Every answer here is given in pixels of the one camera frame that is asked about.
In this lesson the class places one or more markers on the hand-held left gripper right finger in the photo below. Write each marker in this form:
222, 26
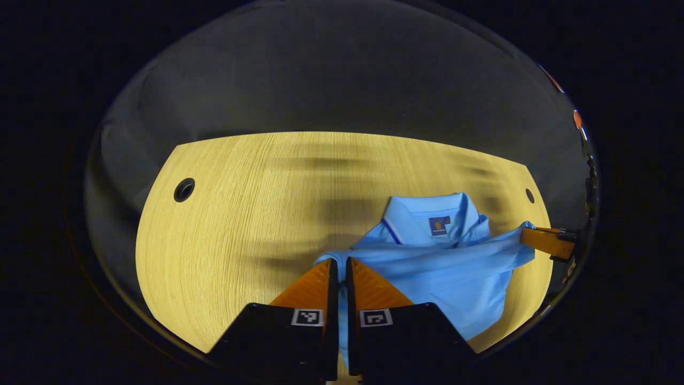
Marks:
395, 347

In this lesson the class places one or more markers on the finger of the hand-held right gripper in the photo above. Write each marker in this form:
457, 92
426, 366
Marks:
545, 240

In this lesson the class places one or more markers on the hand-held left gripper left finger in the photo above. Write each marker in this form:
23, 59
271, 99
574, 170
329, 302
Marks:
299, 347

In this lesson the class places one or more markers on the light blue T-shirt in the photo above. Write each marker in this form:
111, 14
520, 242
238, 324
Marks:
454, 267

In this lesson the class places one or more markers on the black backdrop cloth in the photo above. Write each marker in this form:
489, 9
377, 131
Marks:
320, 75

